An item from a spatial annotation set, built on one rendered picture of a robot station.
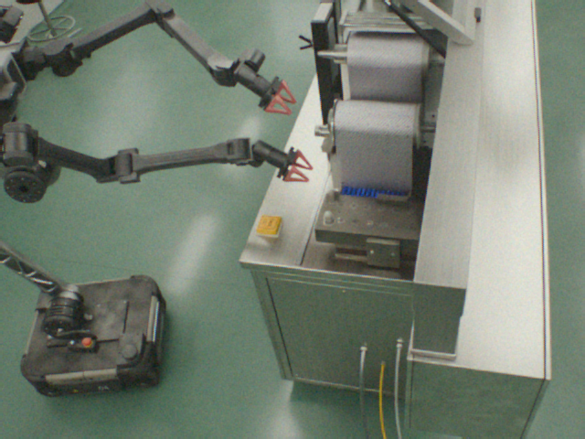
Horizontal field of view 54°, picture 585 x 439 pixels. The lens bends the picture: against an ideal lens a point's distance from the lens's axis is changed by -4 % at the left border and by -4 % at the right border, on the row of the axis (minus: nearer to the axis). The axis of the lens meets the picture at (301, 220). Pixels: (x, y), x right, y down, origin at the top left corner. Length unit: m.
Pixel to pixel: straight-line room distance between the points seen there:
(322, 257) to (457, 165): 0.93
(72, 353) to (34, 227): 1.26
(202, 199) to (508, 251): 2.55
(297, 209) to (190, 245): 1.33
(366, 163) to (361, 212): 0.15
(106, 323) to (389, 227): 1.49
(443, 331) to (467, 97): 0.49
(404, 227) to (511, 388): 0.82
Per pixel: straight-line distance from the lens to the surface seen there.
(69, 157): 1.88
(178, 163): 1.93
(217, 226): 3.38
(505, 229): 1.29
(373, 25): 1.94
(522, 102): 1.63
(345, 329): 2.15
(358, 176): 1.91
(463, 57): 1.38
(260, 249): 1.99
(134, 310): 2.83
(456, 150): 1.12
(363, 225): 1.83
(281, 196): 2.15
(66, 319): 2.74
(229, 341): 2.89
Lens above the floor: 2.38
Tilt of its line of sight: 46 degrees down
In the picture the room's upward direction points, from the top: 10 degrees counter-clockwise
